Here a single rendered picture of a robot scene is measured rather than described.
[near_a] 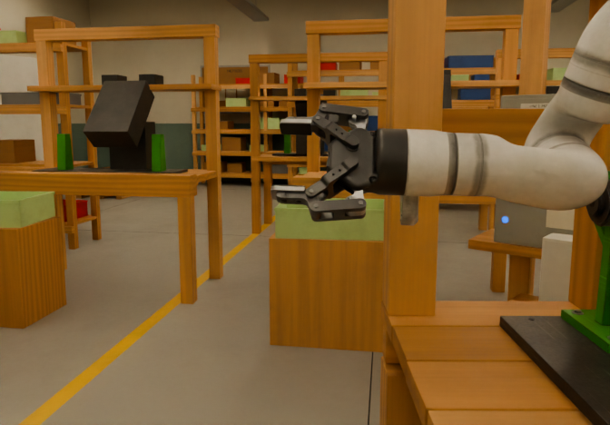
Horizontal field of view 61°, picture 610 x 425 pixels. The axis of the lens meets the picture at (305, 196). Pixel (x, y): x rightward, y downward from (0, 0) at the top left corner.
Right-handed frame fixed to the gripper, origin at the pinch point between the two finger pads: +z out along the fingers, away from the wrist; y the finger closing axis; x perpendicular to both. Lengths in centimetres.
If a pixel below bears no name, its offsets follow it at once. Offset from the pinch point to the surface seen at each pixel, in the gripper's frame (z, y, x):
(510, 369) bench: -33.0, 14.1, 33.1
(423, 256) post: -22.0, -7.7, 42.0
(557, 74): -363, -663, 667
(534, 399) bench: -33.7, 19.5, 26.4
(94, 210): 267, -217, 424
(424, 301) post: -23, -1, 47
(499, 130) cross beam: -37, -33, 35
